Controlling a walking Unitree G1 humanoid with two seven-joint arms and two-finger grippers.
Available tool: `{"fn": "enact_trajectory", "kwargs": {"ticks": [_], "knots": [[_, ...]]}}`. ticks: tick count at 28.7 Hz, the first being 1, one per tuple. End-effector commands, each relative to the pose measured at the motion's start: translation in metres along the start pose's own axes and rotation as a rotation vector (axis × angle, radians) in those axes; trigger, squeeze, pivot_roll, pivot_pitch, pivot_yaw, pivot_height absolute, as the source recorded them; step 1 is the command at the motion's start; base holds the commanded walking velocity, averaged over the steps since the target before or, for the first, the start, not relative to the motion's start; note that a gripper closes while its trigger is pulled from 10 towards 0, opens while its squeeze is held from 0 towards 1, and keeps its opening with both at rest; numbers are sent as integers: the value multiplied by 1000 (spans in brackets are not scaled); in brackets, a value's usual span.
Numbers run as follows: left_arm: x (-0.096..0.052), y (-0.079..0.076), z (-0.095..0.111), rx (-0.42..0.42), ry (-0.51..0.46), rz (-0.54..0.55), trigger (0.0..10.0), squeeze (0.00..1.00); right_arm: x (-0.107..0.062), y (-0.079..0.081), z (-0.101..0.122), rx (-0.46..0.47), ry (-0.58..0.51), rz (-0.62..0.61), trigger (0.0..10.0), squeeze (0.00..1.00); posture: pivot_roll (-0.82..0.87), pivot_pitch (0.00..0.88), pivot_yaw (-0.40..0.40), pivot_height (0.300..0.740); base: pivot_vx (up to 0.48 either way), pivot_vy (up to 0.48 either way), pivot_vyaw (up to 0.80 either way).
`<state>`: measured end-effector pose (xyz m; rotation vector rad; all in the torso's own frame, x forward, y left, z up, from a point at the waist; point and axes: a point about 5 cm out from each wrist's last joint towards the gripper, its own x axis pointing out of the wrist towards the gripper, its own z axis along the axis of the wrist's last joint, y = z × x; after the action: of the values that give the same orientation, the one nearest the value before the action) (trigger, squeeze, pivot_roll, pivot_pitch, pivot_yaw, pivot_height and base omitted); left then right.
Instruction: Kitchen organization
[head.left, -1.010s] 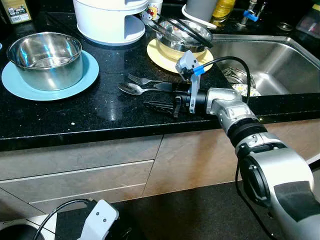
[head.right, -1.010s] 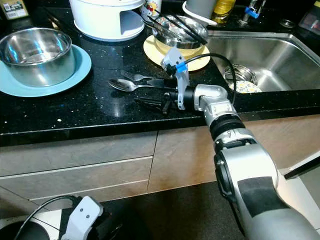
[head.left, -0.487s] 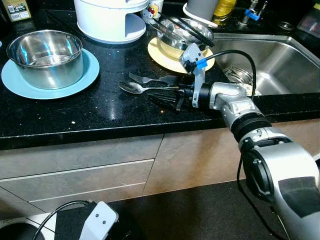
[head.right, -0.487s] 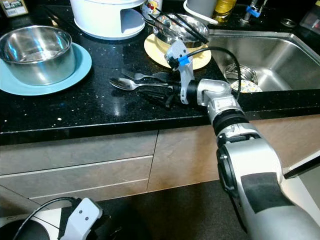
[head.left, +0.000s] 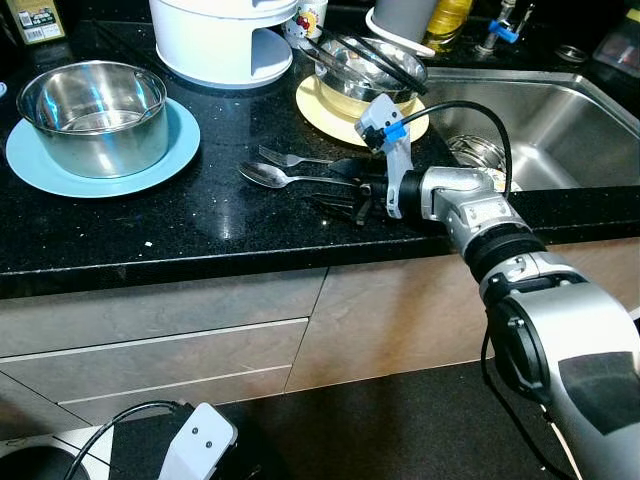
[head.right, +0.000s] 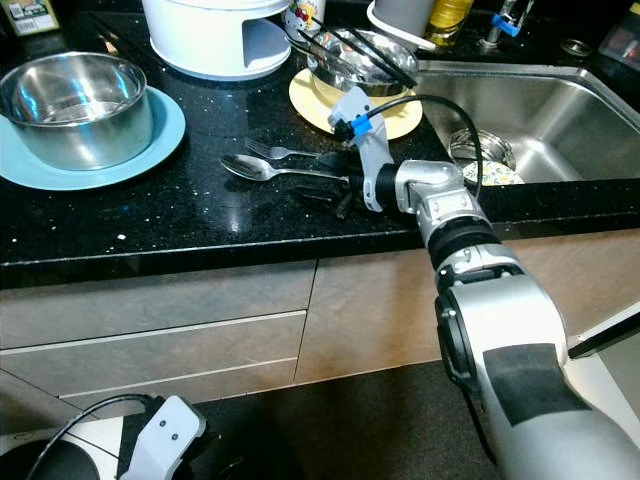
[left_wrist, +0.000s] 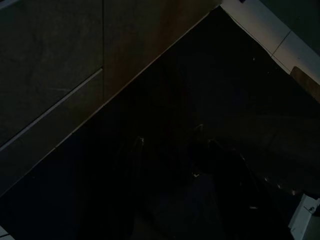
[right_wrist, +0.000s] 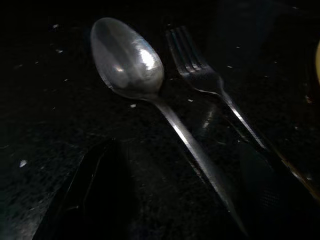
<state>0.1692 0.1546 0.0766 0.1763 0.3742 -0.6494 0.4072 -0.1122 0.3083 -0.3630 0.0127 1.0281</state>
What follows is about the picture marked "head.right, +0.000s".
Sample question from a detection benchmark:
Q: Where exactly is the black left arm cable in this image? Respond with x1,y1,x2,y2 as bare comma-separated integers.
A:
25,393,156,480

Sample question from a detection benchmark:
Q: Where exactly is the steel fork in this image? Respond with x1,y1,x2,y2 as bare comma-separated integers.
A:
245,137,323,163

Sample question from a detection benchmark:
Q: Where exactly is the large steel pot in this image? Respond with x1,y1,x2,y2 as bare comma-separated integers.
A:
1,52,156,171

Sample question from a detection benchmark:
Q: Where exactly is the yellow plate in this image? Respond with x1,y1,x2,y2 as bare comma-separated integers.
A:
288,65,424,141

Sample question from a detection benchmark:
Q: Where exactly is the white lemon print plate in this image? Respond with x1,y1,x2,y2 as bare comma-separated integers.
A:
465,160,526,188

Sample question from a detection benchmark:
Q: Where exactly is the yellow tea tin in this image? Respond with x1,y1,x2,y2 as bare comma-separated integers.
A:
5,0,61,38

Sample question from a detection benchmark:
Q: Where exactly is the clear plastic container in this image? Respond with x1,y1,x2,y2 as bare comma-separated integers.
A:
598,5,640,71

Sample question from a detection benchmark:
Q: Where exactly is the white printed mug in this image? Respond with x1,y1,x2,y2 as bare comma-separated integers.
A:
282,0,326,43

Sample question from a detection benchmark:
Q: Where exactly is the stainless steel sink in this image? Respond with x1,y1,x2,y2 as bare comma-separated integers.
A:
415,60,640,186

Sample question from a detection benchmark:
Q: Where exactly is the yellow oil bottle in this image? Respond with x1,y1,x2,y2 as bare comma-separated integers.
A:
425,0,473,41

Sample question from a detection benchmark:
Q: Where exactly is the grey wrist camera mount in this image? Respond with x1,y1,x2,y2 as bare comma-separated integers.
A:
120,395,207,480
327,85,393,214

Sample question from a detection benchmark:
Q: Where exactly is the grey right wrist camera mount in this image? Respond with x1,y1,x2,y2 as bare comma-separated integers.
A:
327,85,393,214

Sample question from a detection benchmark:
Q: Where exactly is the brown cabinet door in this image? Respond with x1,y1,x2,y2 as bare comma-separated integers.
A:
295,232,640,383

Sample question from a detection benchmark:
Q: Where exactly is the thick white hose loop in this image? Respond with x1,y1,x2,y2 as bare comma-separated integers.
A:
365,0,436,49

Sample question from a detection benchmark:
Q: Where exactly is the steel spoon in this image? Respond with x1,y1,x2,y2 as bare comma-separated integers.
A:
220,153,351,187

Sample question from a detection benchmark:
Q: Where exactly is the clear glass jar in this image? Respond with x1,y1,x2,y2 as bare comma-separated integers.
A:
448,128,506,169

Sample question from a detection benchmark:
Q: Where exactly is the light blue plate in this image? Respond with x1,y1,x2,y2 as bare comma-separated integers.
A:
0,85,187,191

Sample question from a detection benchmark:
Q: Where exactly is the white tiered storage rack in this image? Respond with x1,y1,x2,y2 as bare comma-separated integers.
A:
142,0,296,81

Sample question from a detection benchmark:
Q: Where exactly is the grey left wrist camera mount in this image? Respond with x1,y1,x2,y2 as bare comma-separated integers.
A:
120,395,207,480

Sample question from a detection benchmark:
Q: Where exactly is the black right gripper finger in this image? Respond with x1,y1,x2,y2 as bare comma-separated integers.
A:
292,186,354,221
310,150,364,176

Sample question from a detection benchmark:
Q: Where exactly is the grey drawer front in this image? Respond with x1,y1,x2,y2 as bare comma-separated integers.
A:
60,357,299,413
0,310,309,393
0,260,318,351

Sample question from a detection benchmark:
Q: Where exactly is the chrome faucet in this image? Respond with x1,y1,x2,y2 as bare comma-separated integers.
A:
480,0,536,46

